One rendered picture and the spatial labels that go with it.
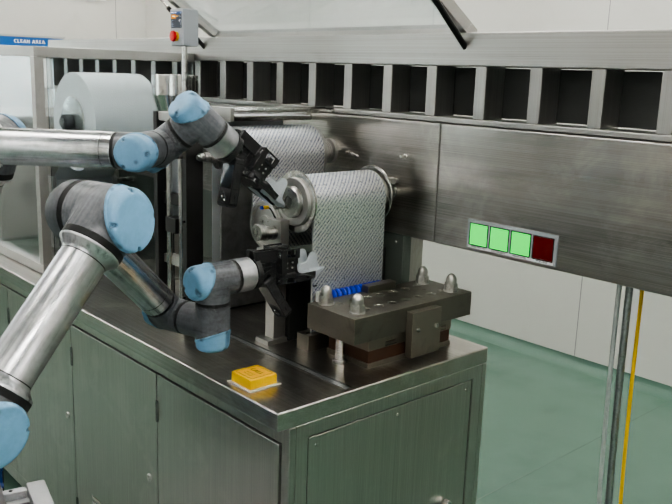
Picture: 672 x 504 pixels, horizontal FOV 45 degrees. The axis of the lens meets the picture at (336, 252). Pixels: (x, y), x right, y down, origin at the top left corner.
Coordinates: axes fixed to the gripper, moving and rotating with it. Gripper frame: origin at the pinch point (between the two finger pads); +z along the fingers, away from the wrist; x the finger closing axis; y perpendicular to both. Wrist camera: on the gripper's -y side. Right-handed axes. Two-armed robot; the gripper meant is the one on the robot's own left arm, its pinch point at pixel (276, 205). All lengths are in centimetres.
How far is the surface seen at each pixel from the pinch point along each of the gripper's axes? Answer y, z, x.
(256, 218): -1.5, 6.9, 13.9
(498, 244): 17, 32, -38
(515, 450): 5, 200, 34
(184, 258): -18.6, 3.5, 26.3
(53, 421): -74, 33, 83
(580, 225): 24, 28, -58
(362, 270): 0.2, 27.1, -8.1
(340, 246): 0.8, 16.7, -8.1
